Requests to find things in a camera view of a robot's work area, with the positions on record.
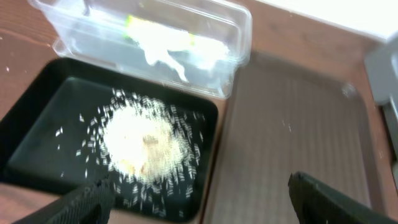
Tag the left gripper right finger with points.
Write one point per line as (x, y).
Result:
(317, 203)

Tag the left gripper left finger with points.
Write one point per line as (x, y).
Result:
(91, 203)

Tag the pile of rice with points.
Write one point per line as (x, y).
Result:
(150, 150)

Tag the white tissue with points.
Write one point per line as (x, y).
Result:
(205, 53)

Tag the grey plastic dishwasher rack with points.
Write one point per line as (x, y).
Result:
(381, 67)

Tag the clear plastic waste bin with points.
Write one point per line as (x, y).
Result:
(95, 32)

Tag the black plastic tray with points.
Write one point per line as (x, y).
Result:
(64, 90)

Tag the dark brown serving tray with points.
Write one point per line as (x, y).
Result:
(281, 119)

